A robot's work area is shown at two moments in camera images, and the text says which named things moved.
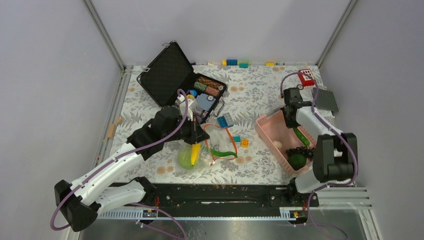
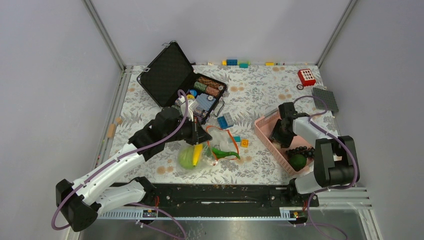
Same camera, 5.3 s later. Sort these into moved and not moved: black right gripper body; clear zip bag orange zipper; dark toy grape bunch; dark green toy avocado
Moved: black right gripper body
Not moved: dark toy grape bunch; dark green toy avocado; clear zip bag orange zipper
